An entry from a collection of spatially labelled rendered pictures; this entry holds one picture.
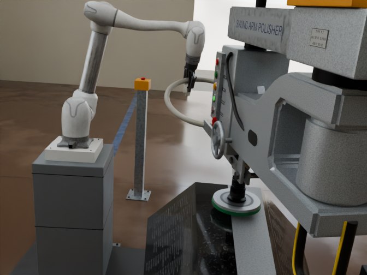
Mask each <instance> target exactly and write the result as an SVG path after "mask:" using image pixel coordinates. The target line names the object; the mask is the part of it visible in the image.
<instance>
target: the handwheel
mask: <svg viewBox="0 0 367 275"><path fill-rule="evenodd" d="M217 127H219V130H220V135H218V133H217ZM225 143H232V138H231V137H225V132H224V127H223V124H222V123H221V122H220V121H216V122H215V123H214V125H213V127H212V131H211V150H212V154H213V156H214V158H215V159H217V160H219V159H221V158H222V156H223V154H224V149H225ZM219 146H220V151H219V154H218V148H219Z"/></svg>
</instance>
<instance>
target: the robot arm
mask: <svg viewBox="0 0 367 275"><path fill-rule="evenodd" d="M83 13H84V15H85V16H86V17H87V18H88V19H89V20H91V24H90V27H91V30H92V32H91V36H90V41H89V45H88V49H87V54H86V59H85V63H84V68H83V71H82V76H81V81H80V86H79V89H77V90H76V91H74V93H73V96H72V97H71V98H68V99H67V100H66V101H65V102H64V104H63V107H62V140H61V142H60V143H58V144H57V147H69V148H84V149H88V148H89V145H90V144H91V142H92V141H93V138H91V137H89V130H90V123H91V121H92V119H93V118H94V116H95V113H96V107H97V100H98V97H97V95H96V93H95V90H96V85H97V81H98V77H99V72H100V68H101V64H102V60H103V55H104V51H105V46H106V42H107V39H108V35H110V34H111V33H112V30H113V28H114V27H116V28H125V29H131V30H135V31H177V32H179V33H181V34H182V36H183V38H185V39H187V41H186V58H185V61H186V65H185V66H184V69H185V70H184V76H183V78H188V83H185V85H184V89H183V93H186V95H185V96H190V93H191V89H192V88H194V84H195V81H196V78H197V76H195V70H196V69H197V68H198V64H199V63H200V58H201V54H202V52H203V49H204V45H205V35H206V31H205V26H204V25H203V23H202V22H200V21H197V20H195V21H187V22H176V21H148V20H140V19H136V18H134V17H132V16H130V15H128V14H126V13H124V12H122V11H120V10H118V9H116V8H114V7H113V6H112V5H111V4H110V3H108V2H95V1H90V2H87V3H85V7H84V12H83Z"/></svg>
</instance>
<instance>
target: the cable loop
mask: <svg viewBox="0 0 367 275"><path fill-rule="evenodd" d="M357 226H358V221H350V222H344V227H343V230H342V234H341V237H340V242H339V247H338V251H337V255H336V259H335V264H334V269H333V273H332V275H346V272H347V268H348V264H349V260H350V256H351V252H352V247H353V243H354V238H355V235H356V231H357ZM306 237H307V231H306V230H305V229H304V228H303V227H302V225H301V224H300V223H299V222H298V225H297V230H296V234H295V240H294V248H293V258H292V267H293V273H294V275H305V273H304V266H303V261H304V250H305V243H306Z"/></svg>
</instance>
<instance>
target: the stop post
mask: <svg viewBox="0 0 367 275"><path fill-rule="evenodd" d="M150 88H151V79H141V78H137V79H136V80H135V81H134V89H135V90H137V114H136V131H135V165H134V189H130V191H129V193H128V195H127V197H126V200H137V201H148V199H149V196H150V194H151V191H148V190H144V175H145V148H146V121H147V95H148V90H149V89H150Z"/></svg>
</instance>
